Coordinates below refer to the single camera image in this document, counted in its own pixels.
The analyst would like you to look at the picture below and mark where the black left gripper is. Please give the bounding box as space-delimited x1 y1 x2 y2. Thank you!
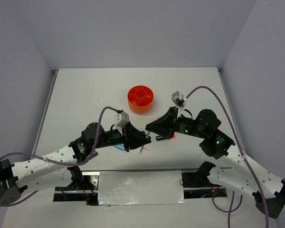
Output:
94 120 151 152

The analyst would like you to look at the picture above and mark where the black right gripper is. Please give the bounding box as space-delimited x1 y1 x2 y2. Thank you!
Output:
145 105 206 139

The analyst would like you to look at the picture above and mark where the clear white pen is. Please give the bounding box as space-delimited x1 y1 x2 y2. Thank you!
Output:
139 131 150 154

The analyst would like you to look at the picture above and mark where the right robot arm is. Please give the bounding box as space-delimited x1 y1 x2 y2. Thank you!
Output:
145 106 285 219

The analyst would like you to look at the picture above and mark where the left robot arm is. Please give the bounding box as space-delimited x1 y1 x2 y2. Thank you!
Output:
0 122 151 207

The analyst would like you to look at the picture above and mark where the small black usb stick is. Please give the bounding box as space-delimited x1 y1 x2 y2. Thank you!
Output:
156 136 170 141

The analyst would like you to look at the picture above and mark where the blue capsule eraser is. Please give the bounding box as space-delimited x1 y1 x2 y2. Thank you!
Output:
114 144 125 151

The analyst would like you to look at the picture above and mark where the orange round compartment organizer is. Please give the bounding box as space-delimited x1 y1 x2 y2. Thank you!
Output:
127 85 154 114

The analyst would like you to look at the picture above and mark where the silver foil covered panel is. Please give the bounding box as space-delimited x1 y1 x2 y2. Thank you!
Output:
98 171 185 206

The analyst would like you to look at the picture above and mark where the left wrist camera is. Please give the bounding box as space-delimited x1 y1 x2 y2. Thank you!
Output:
114 111 129 130

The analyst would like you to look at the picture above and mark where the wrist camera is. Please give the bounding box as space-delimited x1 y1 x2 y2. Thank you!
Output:
171 91 187 108
114 111 129 130

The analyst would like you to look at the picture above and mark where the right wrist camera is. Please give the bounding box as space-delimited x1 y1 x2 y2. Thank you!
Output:
171 91 187 108

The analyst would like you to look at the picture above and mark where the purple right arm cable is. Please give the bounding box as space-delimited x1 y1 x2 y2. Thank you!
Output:
184 85 270 228

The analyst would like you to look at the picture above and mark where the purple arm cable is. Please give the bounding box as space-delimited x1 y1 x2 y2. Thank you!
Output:
184 85 270 228
0 106 123 206

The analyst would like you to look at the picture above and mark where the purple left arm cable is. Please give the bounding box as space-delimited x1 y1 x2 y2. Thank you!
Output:
0 106 123 206

